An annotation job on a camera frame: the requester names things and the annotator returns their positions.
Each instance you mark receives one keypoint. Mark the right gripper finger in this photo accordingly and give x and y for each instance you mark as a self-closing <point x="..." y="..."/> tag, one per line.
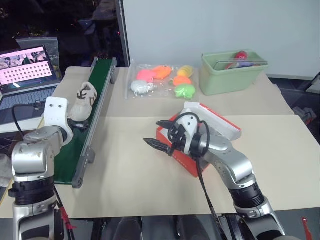
<point x="157" y="143"/>
<point x="165" y="123"/>

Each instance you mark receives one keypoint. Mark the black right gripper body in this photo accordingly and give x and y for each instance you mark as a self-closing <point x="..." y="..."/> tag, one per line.
<point x="178" y="140"/>

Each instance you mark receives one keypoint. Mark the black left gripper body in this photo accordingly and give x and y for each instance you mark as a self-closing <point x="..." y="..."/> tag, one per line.
<point x="79" y="124"/>

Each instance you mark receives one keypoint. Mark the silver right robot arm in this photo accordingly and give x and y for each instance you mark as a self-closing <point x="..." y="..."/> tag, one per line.
<point x="232" y="160"/>

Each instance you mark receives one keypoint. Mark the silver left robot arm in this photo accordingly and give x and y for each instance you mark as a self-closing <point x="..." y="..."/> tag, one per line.
<point x="30" y="155"/>

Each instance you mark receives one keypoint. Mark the red shoebox with white lid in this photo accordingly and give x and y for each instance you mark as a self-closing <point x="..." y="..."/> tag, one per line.
<point x="221" y="125"/>

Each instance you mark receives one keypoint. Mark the beige shoe with dark laces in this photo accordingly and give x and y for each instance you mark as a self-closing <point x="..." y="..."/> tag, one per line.
<point x="80" y="110"/>

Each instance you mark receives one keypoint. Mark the clear bag of toys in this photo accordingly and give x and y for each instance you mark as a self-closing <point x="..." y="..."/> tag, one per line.
<point x="162" y="87"/>

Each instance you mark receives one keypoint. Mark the green toy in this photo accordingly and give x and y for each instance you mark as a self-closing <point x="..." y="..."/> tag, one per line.
<point x="184" y="91"/>

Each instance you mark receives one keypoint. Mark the white toy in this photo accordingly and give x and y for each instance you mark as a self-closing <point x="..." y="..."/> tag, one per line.
<point x="139" y="86"/>

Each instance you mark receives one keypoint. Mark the orange round toy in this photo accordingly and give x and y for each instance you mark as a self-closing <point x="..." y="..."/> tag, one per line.
<point x="182" y="80"/>

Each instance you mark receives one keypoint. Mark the orange fish toy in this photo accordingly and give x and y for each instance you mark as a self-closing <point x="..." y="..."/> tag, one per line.
<point x="162" y="71"/>

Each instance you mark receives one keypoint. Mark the pink toy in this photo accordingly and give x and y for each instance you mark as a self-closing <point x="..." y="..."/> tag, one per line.
<point x="145" y="74"/>

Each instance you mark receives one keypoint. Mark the yellow toy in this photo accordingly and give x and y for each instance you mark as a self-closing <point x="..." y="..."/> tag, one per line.
<point x="185" y="70"/>

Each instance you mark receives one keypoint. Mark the green plastic bin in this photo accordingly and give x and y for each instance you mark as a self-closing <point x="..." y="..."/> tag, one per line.
<point x="225" y="80"/>

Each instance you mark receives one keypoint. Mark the open silver laptop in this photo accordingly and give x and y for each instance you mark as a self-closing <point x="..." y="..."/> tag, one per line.
<point x="25" y="67"/>

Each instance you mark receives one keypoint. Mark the red toy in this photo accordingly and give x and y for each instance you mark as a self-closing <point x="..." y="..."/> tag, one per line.
<point x="242" y="55"/>

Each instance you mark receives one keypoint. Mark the dark grey equipment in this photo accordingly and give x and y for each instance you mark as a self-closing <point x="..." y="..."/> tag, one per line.
<point x="308" y="86"/>

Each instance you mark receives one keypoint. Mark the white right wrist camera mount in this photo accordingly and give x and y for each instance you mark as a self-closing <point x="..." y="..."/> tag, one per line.
<point x="187" y="123"/>

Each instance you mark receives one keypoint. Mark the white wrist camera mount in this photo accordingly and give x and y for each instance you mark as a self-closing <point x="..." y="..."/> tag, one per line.
<point x="56" y="110"/>
<point x="187" y="123"/>

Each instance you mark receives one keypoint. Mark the green conveyor belt grey frame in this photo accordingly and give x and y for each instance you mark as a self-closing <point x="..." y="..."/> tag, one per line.
<point x="75" y="150"/>

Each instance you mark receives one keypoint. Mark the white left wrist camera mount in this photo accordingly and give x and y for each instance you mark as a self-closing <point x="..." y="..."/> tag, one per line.
<point x="56" y="110"/>

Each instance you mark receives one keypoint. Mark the grey partition post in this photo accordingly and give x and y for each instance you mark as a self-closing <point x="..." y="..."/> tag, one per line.
<point x="123" y="32"/>

